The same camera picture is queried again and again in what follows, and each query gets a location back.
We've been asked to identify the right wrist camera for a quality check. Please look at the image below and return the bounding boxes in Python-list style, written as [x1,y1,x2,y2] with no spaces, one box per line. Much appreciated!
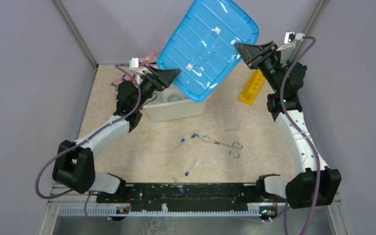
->
[276,32,306,51]

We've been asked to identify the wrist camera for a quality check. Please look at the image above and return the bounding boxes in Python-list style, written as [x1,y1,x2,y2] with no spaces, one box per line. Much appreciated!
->
[129,58,148,75]
[276,32,306,51]

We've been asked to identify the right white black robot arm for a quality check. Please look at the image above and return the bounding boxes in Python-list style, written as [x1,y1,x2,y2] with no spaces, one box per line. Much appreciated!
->
[235,42,342,209]

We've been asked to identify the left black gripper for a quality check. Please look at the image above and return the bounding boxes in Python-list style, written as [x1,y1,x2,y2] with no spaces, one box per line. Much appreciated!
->
[133,65,180,110]

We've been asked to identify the metal crucible tongs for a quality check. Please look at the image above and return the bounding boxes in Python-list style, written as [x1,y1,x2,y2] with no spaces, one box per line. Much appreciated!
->
[193,133,243,159]

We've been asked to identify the white round ball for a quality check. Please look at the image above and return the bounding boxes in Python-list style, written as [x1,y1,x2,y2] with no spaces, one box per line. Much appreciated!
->
[167,94,182,102]

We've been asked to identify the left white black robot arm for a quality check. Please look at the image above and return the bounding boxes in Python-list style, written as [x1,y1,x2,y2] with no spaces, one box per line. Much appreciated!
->
[52,66,180,203]

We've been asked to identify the white plastic storage bin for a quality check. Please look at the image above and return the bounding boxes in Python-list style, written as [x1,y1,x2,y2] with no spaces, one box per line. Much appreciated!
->
[142,85,207,122]

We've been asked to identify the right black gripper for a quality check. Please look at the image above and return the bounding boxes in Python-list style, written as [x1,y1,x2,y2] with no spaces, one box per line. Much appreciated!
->
[235,41,282,93]

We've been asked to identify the pink patterned cloth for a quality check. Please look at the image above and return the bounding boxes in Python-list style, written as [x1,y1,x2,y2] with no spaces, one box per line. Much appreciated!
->
[111,49,161,95]

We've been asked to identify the yellow test tube rack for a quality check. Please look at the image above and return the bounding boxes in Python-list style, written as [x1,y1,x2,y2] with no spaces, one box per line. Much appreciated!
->
[238,70,265,106]

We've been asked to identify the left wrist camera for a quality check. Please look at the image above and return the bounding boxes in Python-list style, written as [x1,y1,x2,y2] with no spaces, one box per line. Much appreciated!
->
[129,58,148,75]

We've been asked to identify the blue plastic bin lid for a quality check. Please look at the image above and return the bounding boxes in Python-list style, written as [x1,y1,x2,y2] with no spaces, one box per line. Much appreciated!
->
[157,0,260,102]

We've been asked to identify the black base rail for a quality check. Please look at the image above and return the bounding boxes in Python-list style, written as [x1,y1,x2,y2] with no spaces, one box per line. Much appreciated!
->
[96,183,285,212]

